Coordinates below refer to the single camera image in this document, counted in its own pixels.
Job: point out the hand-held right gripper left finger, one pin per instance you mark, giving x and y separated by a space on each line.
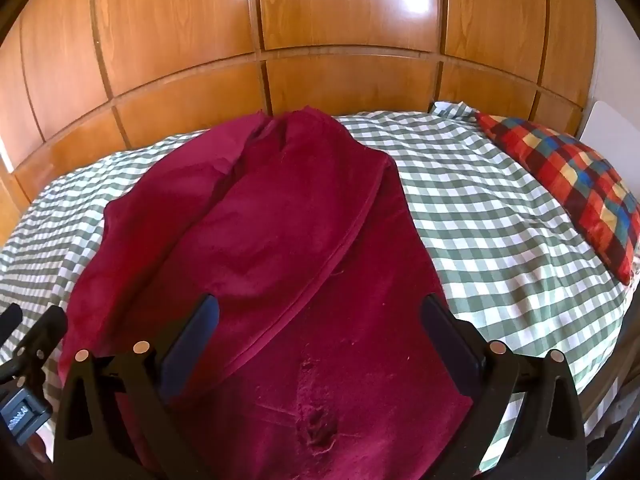
192 345

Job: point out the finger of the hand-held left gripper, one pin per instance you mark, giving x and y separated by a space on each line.
47 335
10 325

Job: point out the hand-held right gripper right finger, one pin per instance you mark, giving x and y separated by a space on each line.
447 347

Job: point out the dark red garment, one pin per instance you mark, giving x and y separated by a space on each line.
300 240

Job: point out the green white checkered bed sheet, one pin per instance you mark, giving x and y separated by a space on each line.
490 210

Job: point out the red plaid pillow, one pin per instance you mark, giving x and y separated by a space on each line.
575 180

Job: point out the white panel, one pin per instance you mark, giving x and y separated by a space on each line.
612 127

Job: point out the wooden panelled wardrobe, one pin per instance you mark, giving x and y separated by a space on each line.
300 35

